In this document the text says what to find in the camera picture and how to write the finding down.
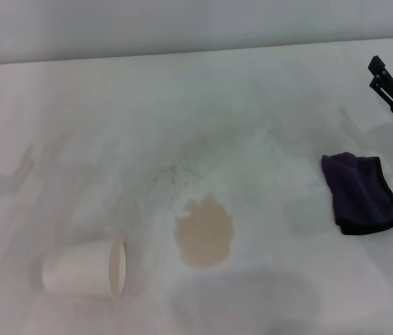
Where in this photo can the brown water stain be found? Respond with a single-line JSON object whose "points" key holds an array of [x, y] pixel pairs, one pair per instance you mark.
{"points": [[205, 234]]}

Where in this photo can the purple rag with black trim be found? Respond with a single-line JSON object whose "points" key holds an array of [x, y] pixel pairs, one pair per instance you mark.
{"points": [[360, 192]]}

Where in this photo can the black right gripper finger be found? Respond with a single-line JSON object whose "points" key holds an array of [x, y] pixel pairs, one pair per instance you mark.
{"points": [[386, 83]]}

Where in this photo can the white paper cup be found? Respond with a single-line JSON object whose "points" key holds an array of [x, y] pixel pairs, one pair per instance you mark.
{"points": [[77, 270]]}

